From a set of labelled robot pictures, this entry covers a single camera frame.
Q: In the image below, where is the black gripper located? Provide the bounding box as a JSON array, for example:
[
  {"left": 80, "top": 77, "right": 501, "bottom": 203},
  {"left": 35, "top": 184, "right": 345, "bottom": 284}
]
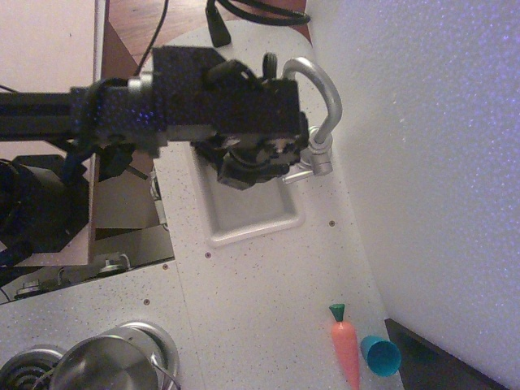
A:
[{"left": 128, "top": 46, "right": 309, "bottom": 190}]

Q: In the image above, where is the silver faucet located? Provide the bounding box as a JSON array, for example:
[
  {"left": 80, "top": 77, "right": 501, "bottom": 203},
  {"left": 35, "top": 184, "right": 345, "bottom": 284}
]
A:
[{"left": 282, "top": 57, "right": 343, "bottom": 184}]

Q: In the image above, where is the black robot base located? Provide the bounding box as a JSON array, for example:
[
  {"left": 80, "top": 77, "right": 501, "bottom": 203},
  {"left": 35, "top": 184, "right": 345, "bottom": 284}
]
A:
[{"left": 1, "top": 154, "right": 89, "bottom": 267}]

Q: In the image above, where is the white toy sink basin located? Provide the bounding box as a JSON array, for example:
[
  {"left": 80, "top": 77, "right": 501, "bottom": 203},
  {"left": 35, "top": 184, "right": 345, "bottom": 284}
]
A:
[{"left": 185, "top": 147, "right": 305, "bottom": 247}]

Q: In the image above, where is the silver stove burner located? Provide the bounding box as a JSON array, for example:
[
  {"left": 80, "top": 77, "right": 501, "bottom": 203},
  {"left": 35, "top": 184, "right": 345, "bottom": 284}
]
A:
[{"left": 1, "top": 345, "right": 64, "bottom": 390}]

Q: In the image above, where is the orange toy carrot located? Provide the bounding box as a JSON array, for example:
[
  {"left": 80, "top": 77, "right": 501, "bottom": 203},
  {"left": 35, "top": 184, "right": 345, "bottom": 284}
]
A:
[{"left": 329, "top": 304, "right": 361, "bottom": 390}]

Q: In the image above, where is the teal plastic cup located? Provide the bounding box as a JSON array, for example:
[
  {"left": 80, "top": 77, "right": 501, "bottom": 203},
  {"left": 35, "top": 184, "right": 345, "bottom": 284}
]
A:
[{"left": 361, "top": 336, "right": 401, "bottom": 377}]

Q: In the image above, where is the silver stove knob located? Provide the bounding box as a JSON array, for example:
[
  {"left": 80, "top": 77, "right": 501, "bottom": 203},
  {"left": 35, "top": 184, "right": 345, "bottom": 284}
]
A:
[
  {"left": 97, "top": 253, "right": 132, "bottom": 278},
  {"left": 15, "top": 279, "right": 41, "bottom": 300}
]

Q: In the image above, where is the stainless steel pot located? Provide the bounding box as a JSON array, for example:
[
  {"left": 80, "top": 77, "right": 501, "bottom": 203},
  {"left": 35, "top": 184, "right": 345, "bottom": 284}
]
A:
[{"left": 50, "top": 322, "right": 181, "bottom": 389}]

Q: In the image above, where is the black cable bundle with plug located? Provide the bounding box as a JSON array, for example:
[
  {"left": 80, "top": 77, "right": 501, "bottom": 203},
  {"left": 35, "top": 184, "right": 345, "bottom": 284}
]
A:
[{"left": 205, "top": 0, "right": 312, "bottom": 48}]

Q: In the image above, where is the silver stove knob left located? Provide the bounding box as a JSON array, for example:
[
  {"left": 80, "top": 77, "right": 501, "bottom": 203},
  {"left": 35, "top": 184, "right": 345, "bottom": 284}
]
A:
[{"left": 15, "top": 279, "right": 41, "bottom": 300}]

